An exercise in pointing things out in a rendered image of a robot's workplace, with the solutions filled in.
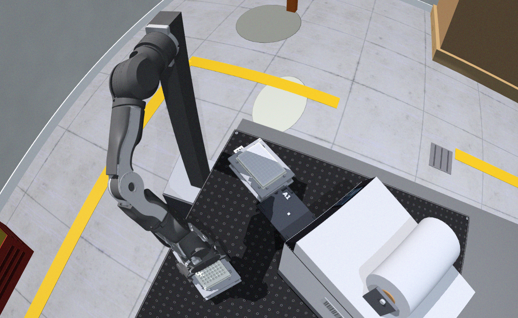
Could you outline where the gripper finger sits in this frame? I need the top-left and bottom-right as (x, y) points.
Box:
(215, 241), (231, 261)
(176, 262), (196, 283)

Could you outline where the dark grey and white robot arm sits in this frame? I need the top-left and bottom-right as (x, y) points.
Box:
(106, 24), (210, 265)

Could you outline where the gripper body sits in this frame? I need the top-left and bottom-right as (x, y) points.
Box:
(178, 230), (221, 273)

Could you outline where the white roll of foil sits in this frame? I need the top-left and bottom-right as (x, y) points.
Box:
(366, 217), (461, 318)

